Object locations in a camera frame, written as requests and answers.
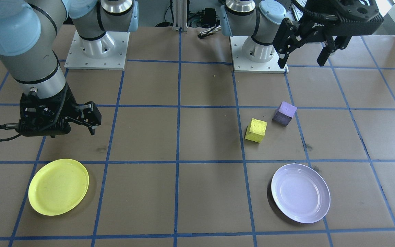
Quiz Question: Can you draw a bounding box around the lavender plastic plate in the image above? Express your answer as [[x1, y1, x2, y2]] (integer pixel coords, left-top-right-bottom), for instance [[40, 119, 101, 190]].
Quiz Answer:
[[271, 163, 331, 224]]

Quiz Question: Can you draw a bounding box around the yellow foam block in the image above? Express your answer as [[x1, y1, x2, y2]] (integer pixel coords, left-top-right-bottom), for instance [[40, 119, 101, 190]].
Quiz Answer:
[[245, 118, 267, 143]]

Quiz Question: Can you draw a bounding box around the black cable bundle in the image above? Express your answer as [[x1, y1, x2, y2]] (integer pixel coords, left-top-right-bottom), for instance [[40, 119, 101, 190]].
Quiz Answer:
[[187, 10, 205, 28]]

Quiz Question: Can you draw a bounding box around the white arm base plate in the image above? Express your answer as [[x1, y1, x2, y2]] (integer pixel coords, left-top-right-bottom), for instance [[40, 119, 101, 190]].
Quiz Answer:
[[229, 35, 288, 73], [64, 30, 130, 70]]

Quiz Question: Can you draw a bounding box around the yellow plastic plate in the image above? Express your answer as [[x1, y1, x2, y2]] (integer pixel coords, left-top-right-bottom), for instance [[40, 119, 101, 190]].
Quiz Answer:
[[28, 158, 89, 216]]

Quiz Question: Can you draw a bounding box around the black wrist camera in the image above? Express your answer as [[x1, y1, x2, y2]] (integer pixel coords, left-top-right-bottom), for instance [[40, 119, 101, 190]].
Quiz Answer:
[[338, 14, 384, 36], [17, 120, 72, 138]]

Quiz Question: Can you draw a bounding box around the small black electronics box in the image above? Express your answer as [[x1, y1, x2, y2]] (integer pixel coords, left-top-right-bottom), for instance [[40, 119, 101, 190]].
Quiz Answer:
[[203, 8, 218, 24]]

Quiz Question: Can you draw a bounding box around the purple foam block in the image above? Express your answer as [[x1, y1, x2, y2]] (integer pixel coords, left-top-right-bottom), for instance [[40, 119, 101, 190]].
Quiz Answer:
[[272, 101, 297, 127]]

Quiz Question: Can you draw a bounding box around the black silver cable connector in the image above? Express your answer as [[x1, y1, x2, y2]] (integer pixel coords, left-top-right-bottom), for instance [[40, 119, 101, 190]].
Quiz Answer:
[[199, 25, 223, 39]]

